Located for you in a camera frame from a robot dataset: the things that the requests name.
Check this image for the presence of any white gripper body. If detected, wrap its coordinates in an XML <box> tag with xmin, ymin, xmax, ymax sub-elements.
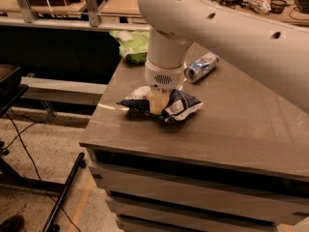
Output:
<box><xmin>145</xmin><ymin>60</ymin><xmax>183</xmax><ymax>91</ymax></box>

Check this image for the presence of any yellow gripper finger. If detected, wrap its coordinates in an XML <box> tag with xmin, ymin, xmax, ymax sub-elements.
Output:
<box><xmin>149</xmin><ymin>89</ymin><xmax>170</xmax><ymax>115</ymax></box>

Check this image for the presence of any blue chip bag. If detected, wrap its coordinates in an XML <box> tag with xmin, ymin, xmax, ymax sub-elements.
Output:
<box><xmin>119</xmin><ymin>86</ymin><xmax>203</xmax><ymax>124</ymax></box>

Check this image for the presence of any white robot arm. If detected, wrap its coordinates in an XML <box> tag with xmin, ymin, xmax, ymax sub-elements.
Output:
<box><xmin>138</xmin><ymin>0</ymin><xmax>309</xmax><ymax>111</ymax></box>

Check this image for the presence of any green chip bag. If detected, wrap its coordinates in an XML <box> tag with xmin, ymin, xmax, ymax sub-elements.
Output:
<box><xmin>109</xmin><ymin>29</ymin><xmax>150</xmax><ymax>64</ymax></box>

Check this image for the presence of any silver blue soda can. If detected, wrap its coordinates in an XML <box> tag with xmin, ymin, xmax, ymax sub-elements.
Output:
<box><xmin>184</xmin><ymin>52</ymin><xmax>219</xmax><ymax>83</ymax></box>

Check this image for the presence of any grey drawer cabinet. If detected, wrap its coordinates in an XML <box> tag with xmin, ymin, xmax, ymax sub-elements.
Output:
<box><xmin>86</xmin><ymin>147</ymin><xmax>309</xmax><ymax>232</ymax></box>

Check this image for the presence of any white snack packet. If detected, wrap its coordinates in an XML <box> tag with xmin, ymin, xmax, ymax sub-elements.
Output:
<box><xmin>247</xmin><ymin>0</ymin><xmax>270</xmax><ymax>15</ymax></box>

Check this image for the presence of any black round container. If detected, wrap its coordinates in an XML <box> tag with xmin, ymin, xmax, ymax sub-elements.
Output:
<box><xmin>270</xmin><ymin>0</ymin><xmax>288</xmax><ymax>14</ymax></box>

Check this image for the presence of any black metal stand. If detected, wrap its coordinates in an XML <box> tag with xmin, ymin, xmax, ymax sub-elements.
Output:
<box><xmin>0</xmin><ymin>64</ymin><xmax>86</xmax><ymax>232</ymax></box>

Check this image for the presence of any black shoe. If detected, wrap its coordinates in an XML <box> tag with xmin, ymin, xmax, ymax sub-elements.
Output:
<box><xmin>0</xmin><ymin>215</ymin><xmax>24</xmax><ymax>232</ymax></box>

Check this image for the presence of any grey metal bracket middle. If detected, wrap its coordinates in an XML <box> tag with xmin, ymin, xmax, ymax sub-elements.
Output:
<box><xmin>85</xmin><ymin>0</ymin><xmax>100</xmax><ymax>27</ymax></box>

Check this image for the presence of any grey metal bracket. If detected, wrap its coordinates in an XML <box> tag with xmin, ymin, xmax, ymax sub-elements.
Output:
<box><xmin>16</xmin><ymin>0</ymin><xmax>38</xmax><ymax>23</ymax></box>
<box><xmin>85</xmin><ymin>0</ymin><xmax>100</xmax><ymax>27</ymax></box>

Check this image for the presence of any black floor cable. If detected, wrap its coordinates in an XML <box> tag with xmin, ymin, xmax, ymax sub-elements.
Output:
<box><xmin>4</xmin><ymin>107</ymin><xmax>82</xmax><ymax>232</ymax></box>

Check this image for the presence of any grey metal bracket left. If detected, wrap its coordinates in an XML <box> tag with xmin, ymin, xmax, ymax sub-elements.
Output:
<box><xmin>16</xmin><ymin>0</ymin><xmax>38</xmax><ymax>23</ymax></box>

